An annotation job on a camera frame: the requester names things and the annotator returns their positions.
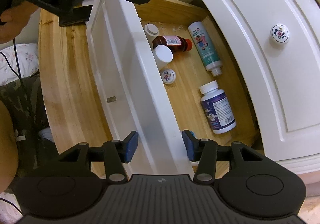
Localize white and teal uncapped bottle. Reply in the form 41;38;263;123
188;21;223;77

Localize loose floral ceramic knob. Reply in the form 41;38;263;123
161;69;177;85

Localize person's left hand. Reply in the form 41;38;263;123
0;5;40;44

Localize white drawer without knob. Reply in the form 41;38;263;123
86;0;262;182

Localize white drawer with floral knob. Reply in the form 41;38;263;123
189;0;320;151

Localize white wooden nightstand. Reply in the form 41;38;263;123
162;0;320;184

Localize plain white bottle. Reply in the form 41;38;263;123
152;45;173;70

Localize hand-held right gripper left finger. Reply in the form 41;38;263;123
58;130;139;184

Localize white bottle with blue label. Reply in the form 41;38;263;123
199;80;237;135

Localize small white round jar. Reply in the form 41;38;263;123
144;24;160;37

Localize floral bed sheet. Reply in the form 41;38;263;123
0;44;40;85

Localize camouflage shorts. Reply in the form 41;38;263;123
0;69;60;189

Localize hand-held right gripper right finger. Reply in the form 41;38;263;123
182;129;263;184

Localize thin black cable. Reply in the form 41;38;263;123
0;38;35;127

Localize brown bottle with red cap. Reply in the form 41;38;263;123
152;35;193;54

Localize floral ceramic drawer knob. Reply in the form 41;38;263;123
270;24;291;44

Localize person's bare leg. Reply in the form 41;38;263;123
0;102;19;192

